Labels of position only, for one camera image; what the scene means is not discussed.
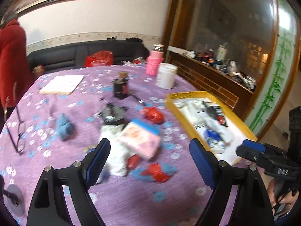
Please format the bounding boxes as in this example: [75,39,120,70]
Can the cream white cloth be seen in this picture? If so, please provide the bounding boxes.
[97,124,132,184]

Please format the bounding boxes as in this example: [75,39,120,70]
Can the red blue sock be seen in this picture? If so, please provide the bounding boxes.
[130,163,178,183]

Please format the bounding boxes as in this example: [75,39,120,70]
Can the pink tissue pack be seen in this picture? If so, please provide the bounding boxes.
[119,119,161,160]

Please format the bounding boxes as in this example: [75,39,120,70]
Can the person's right hand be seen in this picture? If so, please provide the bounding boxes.
[266,179,301,217]

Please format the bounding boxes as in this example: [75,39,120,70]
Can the bamboo print glass panel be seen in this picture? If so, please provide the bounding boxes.
[245,0,297,135]

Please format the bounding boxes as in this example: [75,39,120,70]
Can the white cloth in box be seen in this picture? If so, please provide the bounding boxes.
[204,117,235,144]

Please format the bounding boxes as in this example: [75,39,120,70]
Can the eyeglasses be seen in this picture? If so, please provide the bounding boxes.
[4,97,26,155]

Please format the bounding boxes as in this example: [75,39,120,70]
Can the blue white tissue pack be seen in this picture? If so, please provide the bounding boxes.
[204,129,226,154]

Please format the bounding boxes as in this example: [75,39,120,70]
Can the yellow shallow cardboard box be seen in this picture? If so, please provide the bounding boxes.
[166,91,257,165]

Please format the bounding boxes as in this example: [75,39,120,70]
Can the blue small sock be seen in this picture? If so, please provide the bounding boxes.
[56,113,75,141]

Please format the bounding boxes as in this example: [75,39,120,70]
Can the black snack packet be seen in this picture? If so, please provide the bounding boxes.
[204,102,228,127]

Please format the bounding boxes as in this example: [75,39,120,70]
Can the red packet under cloth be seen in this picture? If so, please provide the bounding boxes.
[127,155,140,170]

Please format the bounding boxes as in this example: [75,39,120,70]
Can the purple floral tablecloth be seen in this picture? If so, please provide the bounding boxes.
[1,66,211,225]

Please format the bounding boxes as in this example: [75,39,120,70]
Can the white plastic sachet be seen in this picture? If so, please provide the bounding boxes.
[175,101,206,129]

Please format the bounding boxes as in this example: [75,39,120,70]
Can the white green leaf tissue pack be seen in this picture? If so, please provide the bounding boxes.
[191,98,210,113]

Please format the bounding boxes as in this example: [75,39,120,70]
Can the black small gadget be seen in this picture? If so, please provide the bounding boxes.
[98,103,127,125]

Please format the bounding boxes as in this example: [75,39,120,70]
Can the white notepad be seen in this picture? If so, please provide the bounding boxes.
[39,75,84,95]

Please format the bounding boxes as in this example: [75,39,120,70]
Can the white green tumbler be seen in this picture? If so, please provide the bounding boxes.
[216,42,228,61]

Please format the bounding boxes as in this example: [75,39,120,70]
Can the red crumpled plastic bag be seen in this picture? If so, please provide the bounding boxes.
[141,107,164,124]

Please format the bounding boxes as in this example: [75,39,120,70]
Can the person in red clothes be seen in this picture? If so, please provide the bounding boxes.
[1,12,34,118]

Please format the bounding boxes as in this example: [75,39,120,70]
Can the brown small jar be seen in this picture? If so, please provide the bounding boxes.
[32,65,44,79]

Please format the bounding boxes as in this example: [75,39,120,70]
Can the black pen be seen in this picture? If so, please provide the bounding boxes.
[130,94,146,106]

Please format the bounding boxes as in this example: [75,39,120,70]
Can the dark ink bottle with cork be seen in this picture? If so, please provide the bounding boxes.
[113,71,128,99]

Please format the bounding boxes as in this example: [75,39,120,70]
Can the wooden brick-pattern cabinet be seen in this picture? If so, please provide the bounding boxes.
[162,0,279,120]

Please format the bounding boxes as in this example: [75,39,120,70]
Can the white flat box on cabinet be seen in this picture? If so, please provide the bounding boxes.
[167,46,195,58]

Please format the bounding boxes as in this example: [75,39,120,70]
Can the clear plastic cup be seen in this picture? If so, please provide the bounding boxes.
[90,60,106,67]

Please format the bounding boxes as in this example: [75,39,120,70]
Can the white plastic jar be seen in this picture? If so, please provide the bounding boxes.
[156,63,178,89]

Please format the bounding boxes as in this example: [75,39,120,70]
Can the black leather sofa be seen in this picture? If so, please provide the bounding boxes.
[27,39,150,73]

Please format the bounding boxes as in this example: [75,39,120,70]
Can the red plastic bag on sofa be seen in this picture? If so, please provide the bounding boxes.
[84,50,114,67]

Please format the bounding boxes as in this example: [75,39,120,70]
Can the pink thermos bottle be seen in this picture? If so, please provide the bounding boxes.
[146,44,164,76]

